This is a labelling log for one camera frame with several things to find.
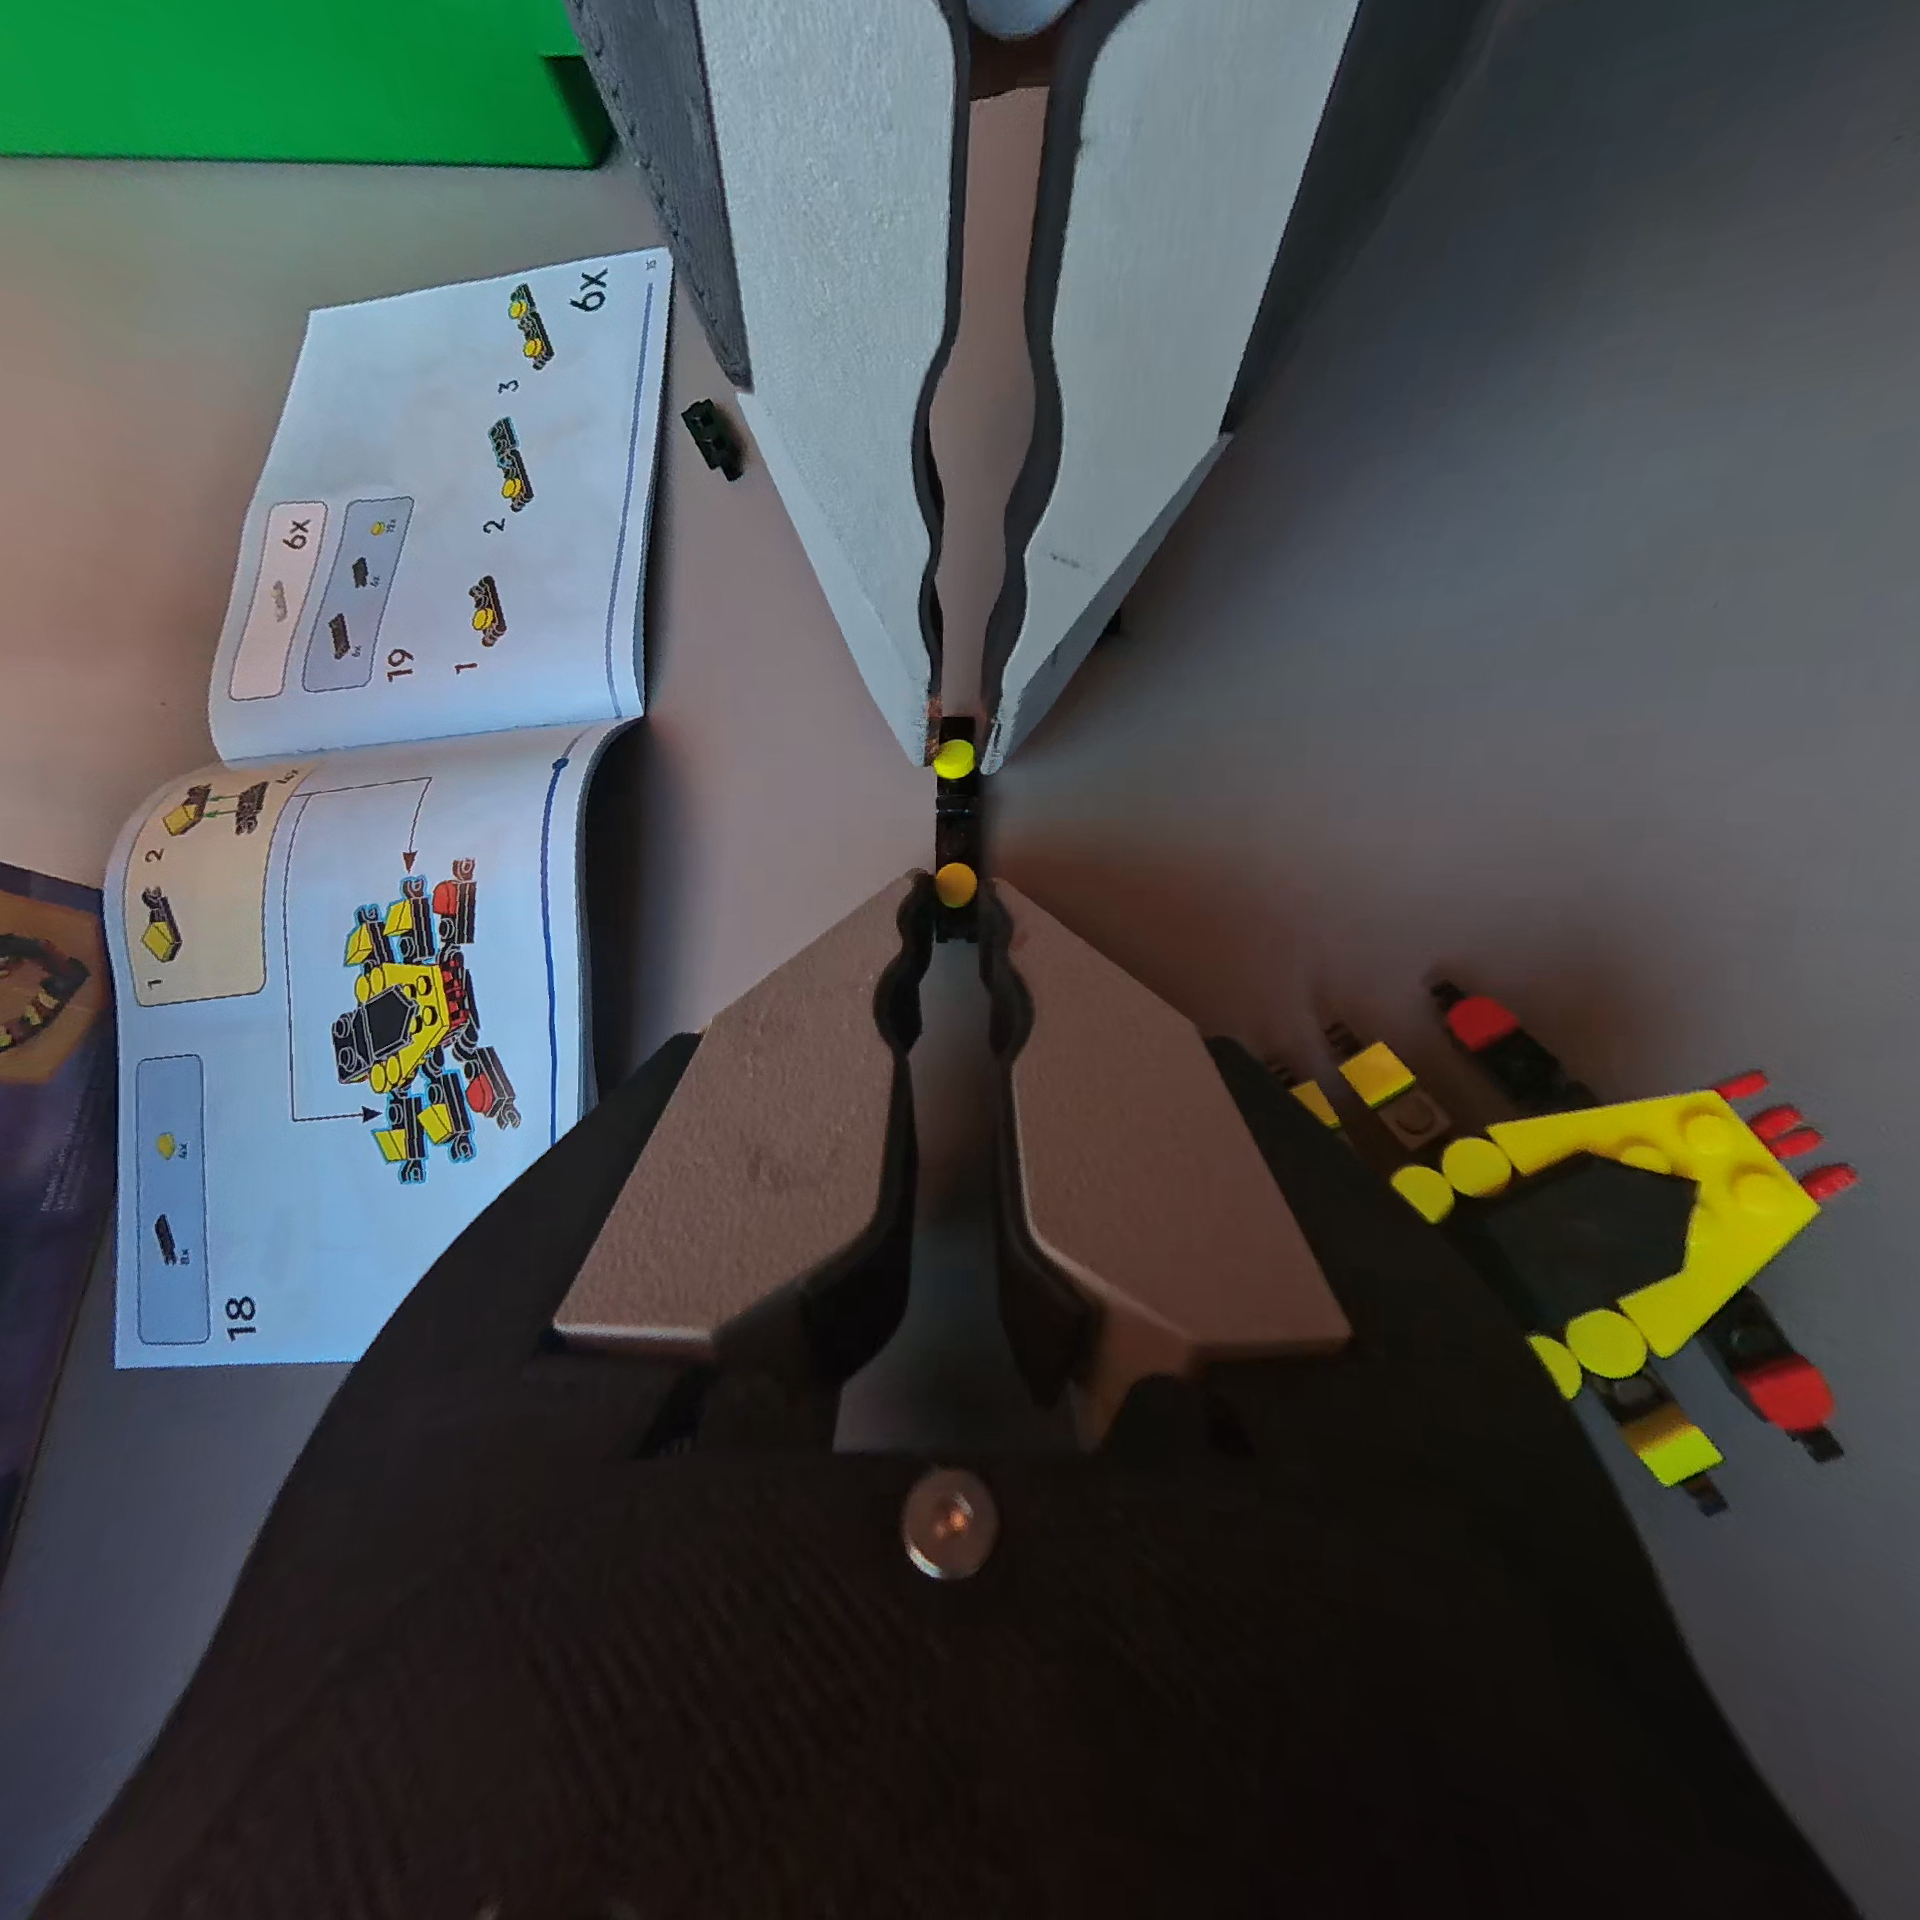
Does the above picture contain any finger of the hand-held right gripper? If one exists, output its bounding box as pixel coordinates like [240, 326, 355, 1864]
[693, 0, 981, 770]
[978, 0, 1365, 777]

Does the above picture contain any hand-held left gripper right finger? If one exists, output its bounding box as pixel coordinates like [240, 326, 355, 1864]
[972, 873, 1355, 1419]

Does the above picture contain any green plastic bin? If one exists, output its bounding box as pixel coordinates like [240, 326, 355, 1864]
[0, 0, 617, 170]

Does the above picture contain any lego instruction booklet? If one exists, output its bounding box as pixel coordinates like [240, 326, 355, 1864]
[104, 248, 676, 1370]

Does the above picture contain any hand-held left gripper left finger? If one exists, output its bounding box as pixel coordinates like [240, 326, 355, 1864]
[552, 873, 933, 1413]

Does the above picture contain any yellow black red lego model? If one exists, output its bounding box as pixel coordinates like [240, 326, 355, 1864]
[1267, 977, 1863, 1519]

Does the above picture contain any purple lego set box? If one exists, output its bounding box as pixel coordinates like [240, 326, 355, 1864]
[0, 863, 122, 1562]

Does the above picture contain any black yellow-studded lego leg assembly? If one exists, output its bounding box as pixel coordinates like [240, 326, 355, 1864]
[921, 712, 995, 947]

